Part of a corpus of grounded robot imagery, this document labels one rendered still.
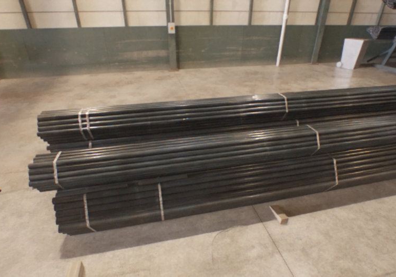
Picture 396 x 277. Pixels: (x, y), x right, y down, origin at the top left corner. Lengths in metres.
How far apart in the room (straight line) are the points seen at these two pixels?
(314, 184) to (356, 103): 1.25
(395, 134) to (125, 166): 2.98
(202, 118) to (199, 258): 1.36
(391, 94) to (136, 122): 3.24
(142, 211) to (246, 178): 1.05
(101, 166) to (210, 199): 1.05
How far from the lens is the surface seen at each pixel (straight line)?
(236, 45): 9.56
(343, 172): 3.00
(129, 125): 2.39
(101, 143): 2.56
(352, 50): 11.03
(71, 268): 2.32
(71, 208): 2.35
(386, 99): 3.84
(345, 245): 2.70
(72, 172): 2.19
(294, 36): 10.69
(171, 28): 8.52
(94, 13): 9.09
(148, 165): 2.09
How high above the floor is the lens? 1.89
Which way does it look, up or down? 29 degrees down
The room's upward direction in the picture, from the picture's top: straight up
